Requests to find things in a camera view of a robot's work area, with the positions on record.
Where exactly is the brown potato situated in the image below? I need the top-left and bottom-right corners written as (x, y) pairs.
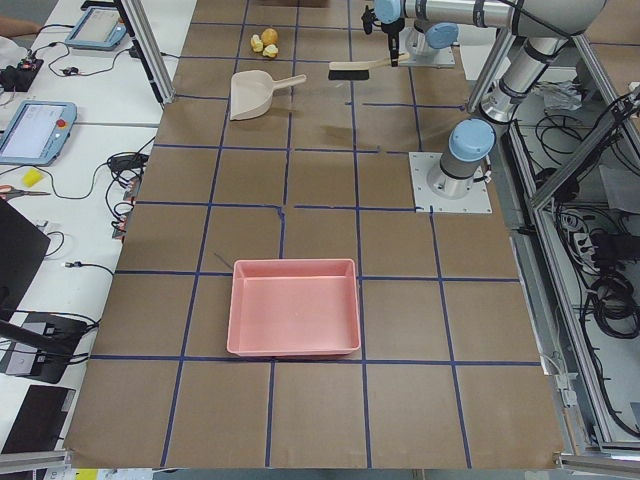
top-left (260, 28), bottom-right (279, 46)

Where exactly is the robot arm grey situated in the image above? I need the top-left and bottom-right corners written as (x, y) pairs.
top-left (399, 22), bottom-right (459, 68)
top-left (361, 0), bottom-right (606, 200)

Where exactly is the aluminium frame post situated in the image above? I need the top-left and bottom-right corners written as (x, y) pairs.
top-left (114, 0), bottom-right (175, 106)

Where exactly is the blue teach pendant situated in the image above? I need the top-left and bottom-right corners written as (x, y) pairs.
top-left (64, 7), bottom-right (127, 51)
top-left (1, 100), bottom-right (77, 167)

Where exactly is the pink plastic bin left side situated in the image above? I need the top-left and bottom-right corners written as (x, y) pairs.
top-left (226, 259), bottom-right (361, 357)

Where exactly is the black monitor stand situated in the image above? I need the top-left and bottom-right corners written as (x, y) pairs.
top-left (1, 200), bottom-right (88, 384)

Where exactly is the yellow sponge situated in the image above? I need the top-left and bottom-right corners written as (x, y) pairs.
top-left (22, 168), bottom-right (44, 188)

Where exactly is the blue teach pendant near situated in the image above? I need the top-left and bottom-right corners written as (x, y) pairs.
top-left (1, 100), bottom-right (77, 167)

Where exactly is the white plastic dustpan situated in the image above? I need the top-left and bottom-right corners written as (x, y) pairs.
top-left (230, 70), bottom-right (307, 121)

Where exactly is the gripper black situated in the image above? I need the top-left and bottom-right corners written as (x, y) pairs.
top-left (385, 22), bottom-right (401, 66)

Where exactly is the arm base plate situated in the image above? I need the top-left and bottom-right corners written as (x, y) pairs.
top-left (399, 42), bottom-right (455, 68)
top-left (409, 152), bottom-right (493, 215)

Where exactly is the blue teach pendant far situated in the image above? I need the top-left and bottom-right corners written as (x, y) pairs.
top-left (64, 7), bottom-right (127, 51)

